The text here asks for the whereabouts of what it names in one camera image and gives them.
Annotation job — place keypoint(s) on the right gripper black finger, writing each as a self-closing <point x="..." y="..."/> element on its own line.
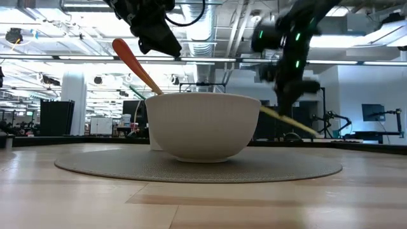
<point x="284" y="105"/>

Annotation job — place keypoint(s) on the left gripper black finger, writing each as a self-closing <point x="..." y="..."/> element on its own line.
<point x="162" y="44"/>

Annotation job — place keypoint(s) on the yellow wooden chopstick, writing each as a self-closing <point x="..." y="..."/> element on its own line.
<point x="295" y="124"/>

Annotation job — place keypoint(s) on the white ribbed bowl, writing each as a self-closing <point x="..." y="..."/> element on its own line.
<point x="203" y="127"/>

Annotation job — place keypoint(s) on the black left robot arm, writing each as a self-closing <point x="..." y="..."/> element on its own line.
<point x="121" y="6"/>

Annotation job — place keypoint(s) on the background black robot arm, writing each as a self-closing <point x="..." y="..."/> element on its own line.
<point x="334" y="121"/>

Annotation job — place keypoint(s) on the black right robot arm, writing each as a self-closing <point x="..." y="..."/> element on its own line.
<point x="302" y="28"/>

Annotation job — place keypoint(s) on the large round grey placemat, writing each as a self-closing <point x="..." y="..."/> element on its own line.
<point x="254" y="167"/>

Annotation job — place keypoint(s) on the white bucket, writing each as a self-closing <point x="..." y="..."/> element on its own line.
<point x="126" y="120"/>

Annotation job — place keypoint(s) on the black background workbench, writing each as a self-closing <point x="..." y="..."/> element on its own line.
<point x="378" y="135"/>

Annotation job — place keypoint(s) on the white low cabinet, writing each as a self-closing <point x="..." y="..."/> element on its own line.
<point x="101" y="126"/>

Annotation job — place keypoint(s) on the white round pillar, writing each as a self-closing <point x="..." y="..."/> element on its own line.
<point x="73" y="101"/>

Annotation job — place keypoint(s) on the black storage cabinet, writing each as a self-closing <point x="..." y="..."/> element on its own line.
<point x="57" y="117"/>

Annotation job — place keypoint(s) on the silver ceiling air duct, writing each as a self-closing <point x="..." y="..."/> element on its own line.
<point x="200" y="41"/>

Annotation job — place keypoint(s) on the wall monitor with blue glow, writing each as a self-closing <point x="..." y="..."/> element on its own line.
<point x="373" y="112"/>

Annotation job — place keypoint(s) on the black aluminium table frame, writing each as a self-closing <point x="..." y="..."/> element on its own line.
<point x="63" y="140"/>

